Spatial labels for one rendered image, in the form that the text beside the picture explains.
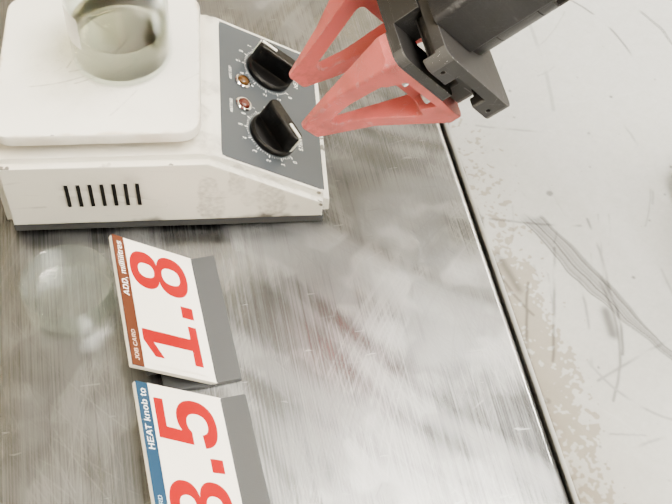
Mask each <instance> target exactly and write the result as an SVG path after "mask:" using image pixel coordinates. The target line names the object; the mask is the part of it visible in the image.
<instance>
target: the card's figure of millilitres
mask: <svg viewBox="0 0 672 504"><path fill-rule="evenodd" d="M124 246H125V252H126V258H127V264H128V269H129V275H130V281H131V287H132V293H133V299H134V305H135V311H136V317H137V323H138V328H139V334H140V340H141V346H142V352H143V358H144V362H145V363H150V364H154V365H159V366H163V367H168V368H172V369H177V370H181V371H186V372H190V373H195V374H199V375H204V376H208V372H207V367H206V362H205V358H204V353H203V348H202V343H201V338H200V333H199V329H198V324H197V319H196V314H195V309H194V305H193V300H192V295H191V290H190V285H189V280H188V276H187V271H186V266H185V261H184V259H182V258H179V257H176V256H172V255H169V254H166V253H163V252H159V251H156V250H153V249H150V248H146V247H143V246H140V245H136V244H133V243H130V242H127V241H124Z"/></svg>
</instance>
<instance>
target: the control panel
mask: <svg viewBox="0 0 672 504"><path fill-rule="evenodd" d="M218 27H219V68H220V109H221V150H222V155H225V156H226V157H229V158H232V159H235V160H237V161H240V162H243V163H246V164H249V165H252V166H255V167H258V168H261V169H263V170H266V171H269V172H272V173H275V174H278V175H281V176H284V177H287V178H289V179H292V180H295V181H298V182H301V183H304V184H307V185H310V186H313V187H315V188H318V189H323V190H324V179H323V169H322V159H321V148H320V138H319V137H316V136H314V135H313V134H311V133H310V132H308V131H306V130H305V129H303V127H302V124H301V123H302V121H303V120H304V119H305V118H306V116H307V115H308V114H309V113H310V112H311V110H312V109H313V108H314V107H315V106H316V96H315V85H314V84H313V85H310V86H307V87H302V86H301V85H299V84H298V83H296V82H295V81H293V82H292V83H291V84H290V85H289V87H288V88H287V89H286V90H284V91H281V92H277V91H272V90H269V89H267V88H265V87H263V86H262V85H260V84H259V83H258V82H257V81H256V80H255V79H254V78H253V77H252V75H251V74H250V72H249V70H248V66H247V61H248V58H249V56H250V55H251V54H252V51H253V50H254V48H255V47H256V46H257V44H258V43H259V42H260V40H264V39H261V38H259V37H257V36H254V35H252V34H249V33H247V32H245V31H242V30H240V29H237V28H235V27H232V26H230V25H228V24H225V23H223V22H220V21H219V25H218ZM270 43H271V42H270ZM271 44H273V45H274V46H275V47H277V48H278V49H280V50H281V51H282V52H284V53H285V54H287V55H288V56H290V57H291V58H292V59H294V60H295V61H296V60H297V58H298V57H299V55H300V54H298V53H295V52H293V51H291V50H288V49H286V48H283V47H281V46H278V45H276V44H274V43H271ZM240 75H244V76H246V77H247V78H248V79H249V84H248V85H243V84H242V83H240V82H239V80H238V76H240ZM240 98H246V99H247V100H248V101H249V102H250V107H249V108H244V107H242V106H241V105H240V103H239V99H240ZM272 99H275V100H278V101H279V102H280V103H281V104H282V106H283V107H284V109H285V110H286V112H287V113H288V115H289V116H290V118H291V119H292V121H293V122H294V124H295V125H296V127H297V128H298V130H299V131H300V133H301V134H302V141H301V142H300V143H299V144H298V145H297V146H296V148H295V149H294V151H293V152H292V153H291V154H290V155H288V156H284V157H280V156H275V155H272V154H270V153H268V152H266V151H265V150H264V149H262V148H261V147H260V146H259V145H258V144H257V143H256V141H255V140H254V138H253V136H252V134H251V130H250V124H251V121H252V120H253V118H254V117H255V116H256V115H258V114H260V113H261V111H262V110H263V109H264V108H265V106H266V105H267V104H268V103H269V101H270V100H272Z"/></svg>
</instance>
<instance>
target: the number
mask: <svg viewBox="0 0 672 504"><path fill-rule="evenodd" d="M148 390H149V395H150V401H151V407H152V413H153V419H154V425H155V431H156V437H157V443H158V449H159V455H160V460H161V466H162V472H163V478H164V484H165V490H166V496H167V502H168V504H234V499H233V495H232V490H231V485H230V480H229V475H228V470H227V466H226V461H225V456H224V451H223V446H222V441H221V437H220V432H219V427H218V422H217V417H216V412H215V408H214V403H213V400H210V399H205V398H200V397H195V396H190V395H185V394H180V393H175V392H171V391H166V390H161V389H156V388H151V387H148Z"/></svg>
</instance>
